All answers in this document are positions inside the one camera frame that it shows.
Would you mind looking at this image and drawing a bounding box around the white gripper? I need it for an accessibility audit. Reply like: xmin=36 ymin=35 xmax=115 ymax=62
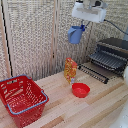
xmin=71 ymin=0 xmax=109 ymax=33

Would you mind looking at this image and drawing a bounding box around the blue plastic cup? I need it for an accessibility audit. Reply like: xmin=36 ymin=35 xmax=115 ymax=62
xmin=67 ymin=25 xmax=84 ymax=45

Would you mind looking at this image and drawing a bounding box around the black toaster oven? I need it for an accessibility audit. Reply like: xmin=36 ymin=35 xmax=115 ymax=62
xmin=92 ymin=37 xmax=128 ymax=80

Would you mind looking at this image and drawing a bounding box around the woven folding screen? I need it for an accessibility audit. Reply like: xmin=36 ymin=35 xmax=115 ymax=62
xmin=0 ymin=0 xmax=128 ymax=83

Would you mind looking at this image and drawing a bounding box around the red plastic bowl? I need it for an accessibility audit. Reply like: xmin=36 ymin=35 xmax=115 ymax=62
xmin=71 ymin=82 xmax=91 ymax=99

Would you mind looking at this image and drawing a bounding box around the red plastic shopping basket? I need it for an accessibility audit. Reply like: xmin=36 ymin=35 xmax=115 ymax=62
xmin=0 ymin=74 xmax=50 ymax=128

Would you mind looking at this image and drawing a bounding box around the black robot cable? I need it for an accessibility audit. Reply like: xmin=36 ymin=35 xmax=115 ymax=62
xmin=103 ymin=18 xmax=128 ymax=37

